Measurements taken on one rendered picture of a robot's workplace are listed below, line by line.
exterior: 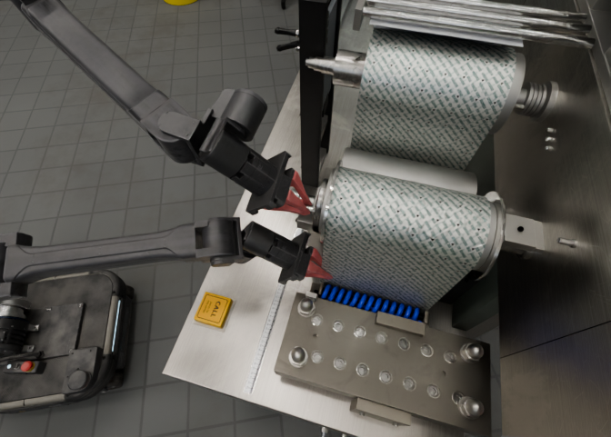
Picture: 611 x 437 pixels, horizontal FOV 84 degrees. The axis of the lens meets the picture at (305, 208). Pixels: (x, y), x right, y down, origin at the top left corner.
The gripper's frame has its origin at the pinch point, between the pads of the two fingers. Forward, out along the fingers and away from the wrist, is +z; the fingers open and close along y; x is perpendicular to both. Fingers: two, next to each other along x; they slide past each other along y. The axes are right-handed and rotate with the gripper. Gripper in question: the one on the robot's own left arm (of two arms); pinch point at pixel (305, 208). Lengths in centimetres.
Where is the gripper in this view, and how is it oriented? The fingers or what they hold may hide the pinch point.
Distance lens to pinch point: 59.5
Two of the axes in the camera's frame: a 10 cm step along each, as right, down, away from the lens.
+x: 6.8, -2.1, -7.0
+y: -2.2, 8.5, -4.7
